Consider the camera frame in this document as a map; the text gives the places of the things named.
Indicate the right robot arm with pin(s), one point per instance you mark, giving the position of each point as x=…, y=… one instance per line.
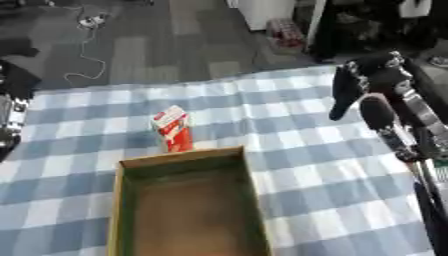
x=433, y=203

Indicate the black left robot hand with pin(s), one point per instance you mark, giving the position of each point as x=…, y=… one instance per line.
x=10, y=110

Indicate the white cabinet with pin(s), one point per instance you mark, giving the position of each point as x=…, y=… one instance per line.
x=267, y=13

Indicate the red and white package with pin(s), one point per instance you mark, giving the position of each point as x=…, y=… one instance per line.
x=286, y=33

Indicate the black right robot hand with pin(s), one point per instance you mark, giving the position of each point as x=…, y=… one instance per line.
x=379, y=80

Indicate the tan cardboard box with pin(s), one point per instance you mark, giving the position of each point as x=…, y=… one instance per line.
x=186, y=203

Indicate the red and white carton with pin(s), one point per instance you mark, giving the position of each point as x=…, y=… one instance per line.
x=174, y=129

